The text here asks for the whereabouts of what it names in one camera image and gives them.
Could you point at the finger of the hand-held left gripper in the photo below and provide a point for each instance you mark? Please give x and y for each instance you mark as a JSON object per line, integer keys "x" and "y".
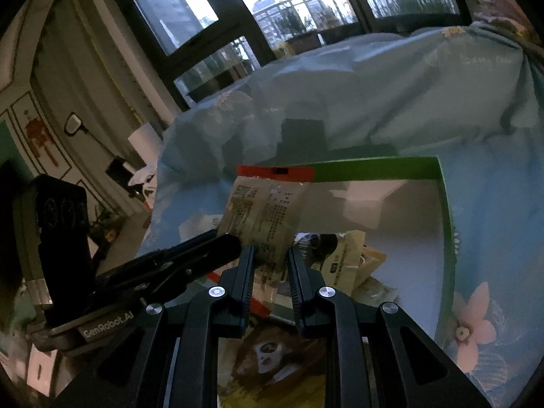
{"x": 199, "y": 255}

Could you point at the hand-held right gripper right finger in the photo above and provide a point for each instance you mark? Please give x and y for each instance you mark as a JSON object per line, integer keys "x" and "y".
{"x": 295, "y": 282}

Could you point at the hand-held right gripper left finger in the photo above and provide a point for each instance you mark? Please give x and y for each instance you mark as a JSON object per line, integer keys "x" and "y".
{"x": 247, "y": 282}

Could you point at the large dark snack bag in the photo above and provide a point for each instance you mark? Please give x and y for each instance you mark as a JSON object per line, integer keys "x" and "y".
{"x": 344, "y": 259}

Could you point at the beige snack packet red edge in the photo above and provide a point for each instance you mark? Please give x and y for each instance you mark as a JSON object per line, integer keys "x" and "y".
{"x": 263, "y": 212}

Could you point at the orange animal print snack bag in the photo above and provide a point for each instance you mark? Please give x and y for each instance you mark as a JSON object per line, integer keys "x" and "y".
{"x": 272, "y": 357}

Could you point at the green cardboard box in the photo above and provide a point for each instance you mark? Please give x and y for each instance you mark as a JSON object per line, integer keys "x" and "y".
{"x": 395, "y": 221}

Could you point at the small potted plant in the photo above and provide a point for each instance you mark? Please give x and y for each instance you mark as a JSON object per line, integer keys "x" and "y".
{"x": 106, "y": 225}

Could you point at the black box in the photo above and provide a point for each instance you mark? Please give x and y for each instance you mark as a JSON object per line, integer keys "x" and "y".
{"x": 120, "y": 171}

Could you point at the pale crumpled snack packet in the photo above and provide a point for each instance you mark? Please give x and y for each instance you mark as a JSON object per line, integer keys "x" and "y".
{"x": 378, "y": 293}

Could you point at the white crumpled bag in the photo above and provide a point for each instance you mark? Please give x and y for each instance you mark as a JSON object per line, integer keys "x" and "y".
{"x": 142, "y": 180}

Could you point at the white cylinder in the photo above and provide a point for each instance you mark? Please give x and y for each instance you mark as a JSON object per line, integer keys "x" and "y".
{"x": 144, "y": 142}

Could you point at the white drawer cabinet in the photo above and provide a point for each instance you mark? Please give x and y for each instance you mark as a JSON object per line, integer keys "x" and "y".
{"x": 40, "y": 369}

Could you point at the grey curtain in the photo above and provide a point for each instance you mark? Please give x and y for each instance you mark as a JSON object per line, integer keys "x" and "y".
{"x": 102, "y": 68}

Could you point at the blue floral blanket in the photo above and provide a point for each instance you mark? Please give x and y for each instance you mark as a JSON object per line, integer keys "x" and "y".
{"x": 382, "y": 102}

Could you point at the balcony railing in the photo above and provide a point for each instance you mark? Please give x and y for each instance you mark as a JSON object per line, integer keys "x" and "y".
{"x": 306, "y": 8}

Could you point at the floral pillow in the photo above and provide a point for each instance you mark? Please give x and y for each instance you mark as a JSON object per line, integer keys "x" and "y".
{"x": 510, "y": 21}

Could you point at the red wall ornament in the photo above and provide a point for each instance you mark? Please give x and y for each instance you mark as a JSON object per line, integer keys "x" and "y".
{"x": 39, "y": 136}

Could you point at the white wall-mounted device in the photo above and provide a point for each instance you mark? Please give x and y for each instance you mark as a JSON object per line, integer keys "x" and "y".
{"x": 73, "y": 124}

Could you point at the dark window frame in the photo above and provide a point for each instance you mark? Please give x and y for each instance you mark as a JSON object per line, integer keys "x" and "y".
{"x": 238, "y": 12}

